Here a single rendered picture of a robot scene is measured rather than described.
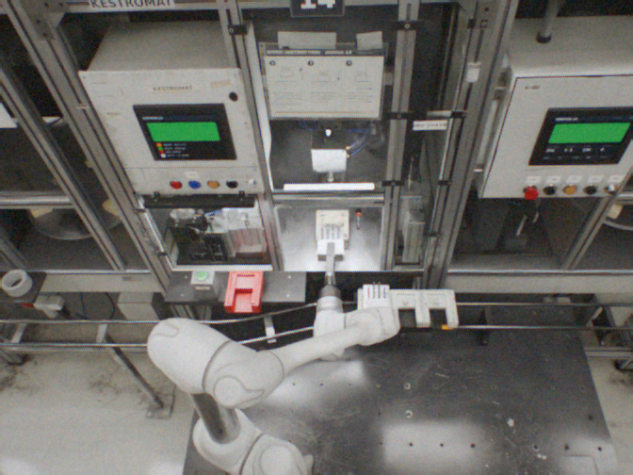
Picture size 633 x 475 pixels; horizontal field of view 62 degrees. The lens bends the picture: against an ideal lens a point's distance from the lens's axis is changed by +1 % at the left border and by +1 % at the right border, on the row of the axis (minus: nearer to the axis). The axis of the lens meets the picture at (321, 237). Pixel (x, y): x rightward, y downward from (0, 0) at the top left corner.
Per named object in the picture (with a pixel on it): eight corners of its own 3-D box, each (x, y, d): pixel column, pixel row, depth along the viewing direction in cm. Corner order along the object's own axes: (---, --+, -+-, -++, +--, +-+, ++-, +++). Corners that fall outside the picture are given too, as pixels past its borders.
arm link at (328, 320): (321, 325, 183) (356, 319, 179) (320, 368, 174) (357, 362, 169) (308, 311, 176) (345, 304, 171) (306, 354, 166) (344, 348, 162)
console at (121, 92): (135, 201, 169) (73, 79, 133) (154, 140, 187) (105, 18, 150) (263, 200, 167) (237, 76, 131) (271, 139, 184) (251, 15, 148)
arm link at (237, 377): (291, 356, 127) (245, 334, 131) (257, 377, 110) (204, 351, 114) (275, 404, 129) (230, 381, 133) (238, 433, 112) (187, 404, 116)
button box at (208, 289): (197, 300, 199) (189, 283, 190) (201, 283, 204) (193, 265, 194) (218, 300, 198) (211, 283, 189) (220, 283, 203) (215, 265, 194)
